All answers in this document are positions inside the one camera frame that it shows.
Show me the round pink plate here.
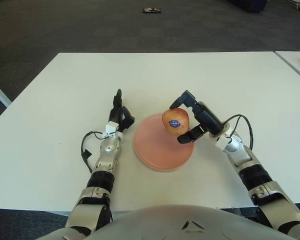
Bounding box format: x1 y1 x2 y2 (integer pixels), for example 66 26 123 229
132 112 195 172

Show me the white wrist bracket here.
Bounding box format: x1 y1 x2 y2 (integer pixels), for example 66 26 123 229
102 121 118 138
214 134 233 151

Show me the black box on floor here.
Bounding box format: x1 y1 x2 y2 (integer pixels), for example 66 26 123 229
227 0 268 13

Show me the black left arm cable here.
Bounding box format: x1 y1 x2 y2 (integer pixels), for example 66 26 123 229
81 131 106 175

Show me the small dark floor object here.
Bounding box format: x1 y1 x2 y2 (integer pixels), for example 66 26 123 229
142 7 163 14

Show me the white neighbouring table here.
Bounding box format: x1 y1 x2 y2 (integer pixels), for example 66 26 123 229
0 77 13 108
274 50 300 85

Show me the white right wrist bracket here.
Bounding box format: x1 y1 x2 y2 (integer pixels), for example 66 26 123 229
214 134 233 151

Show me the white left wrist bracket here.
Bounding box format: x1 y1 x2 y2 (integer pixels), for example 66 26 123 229
102 121 118 138

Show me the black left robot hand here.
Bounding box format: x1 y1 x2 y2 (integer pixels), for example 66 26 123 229
108 88 135 133

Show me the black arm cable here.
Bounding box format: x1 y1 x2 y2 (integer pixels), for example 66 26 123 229
81 131 106 175
223 114 255 151

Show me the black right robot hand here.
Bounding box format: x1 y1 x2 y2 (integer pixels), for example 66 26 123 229
169 89 229 145

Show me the grey robot torso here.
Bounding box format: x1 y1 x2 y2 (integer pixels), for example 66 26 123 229
43 204 300 240

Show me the red yellow apple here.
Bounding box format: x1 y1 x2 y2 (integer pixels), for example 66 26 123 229
161 108 191 136

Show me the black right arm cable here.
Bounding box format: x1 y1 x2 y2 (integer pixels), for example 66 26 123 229
223 114 255 151

